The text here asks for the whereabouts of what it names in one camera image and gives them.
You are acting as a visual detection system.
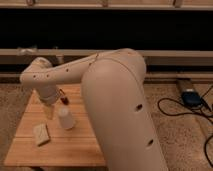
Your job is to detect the small red-brown block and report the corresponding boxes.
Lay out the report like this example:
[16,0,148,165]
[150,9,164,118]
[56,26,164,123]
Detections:
[60,89,69,105]

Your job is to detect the long wooden rail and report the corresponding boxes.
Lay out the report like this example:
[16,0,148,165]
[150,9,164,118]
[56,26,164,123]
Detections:
[0,49,213,65]

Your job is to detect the white sponge block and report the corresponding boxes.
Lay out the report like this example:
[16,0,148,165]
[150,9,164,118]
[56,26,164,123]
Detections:
[33,124,50,146]

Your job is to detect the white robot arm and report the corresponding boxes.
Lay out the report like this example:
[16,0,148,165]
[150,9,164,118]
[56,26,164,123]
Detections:
[20,49,168,171]

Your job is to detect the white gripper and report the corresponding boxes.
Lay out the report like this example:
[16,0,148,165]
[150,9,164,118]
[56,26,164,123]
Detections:
[38,87,60,120]

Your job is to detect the wooden table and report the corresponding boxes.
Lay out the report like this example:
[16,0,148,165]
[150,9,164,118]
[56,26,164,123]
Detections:
[4,84,105,167]

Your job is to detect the black cable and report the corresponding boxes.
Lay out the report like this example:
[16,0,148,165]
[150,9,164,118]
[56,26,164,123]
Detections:
[157,83,213,168]

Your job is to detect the blue power adapter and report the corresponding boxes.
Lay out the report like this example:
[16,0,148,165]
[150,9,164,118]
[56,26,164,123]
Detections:
[181,92,201,107]

